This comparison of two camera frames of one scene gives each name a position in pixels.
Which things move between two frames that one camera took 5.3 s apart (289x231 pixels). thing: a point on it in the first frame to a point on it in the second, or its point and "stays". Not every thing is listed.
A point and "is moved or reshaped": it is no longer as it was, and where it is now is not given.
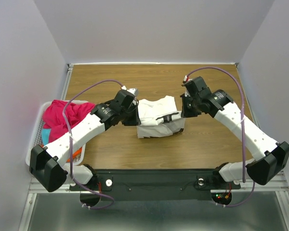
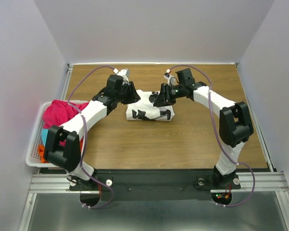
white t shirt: (159, 118) is moved or reshaped
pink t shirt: (53, 118) stays
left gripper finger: (132, 118) to (132, 96)
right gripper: (186, 112) to (164, 97)
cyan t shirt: (45, 133) stays
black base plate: (155, 185) stays
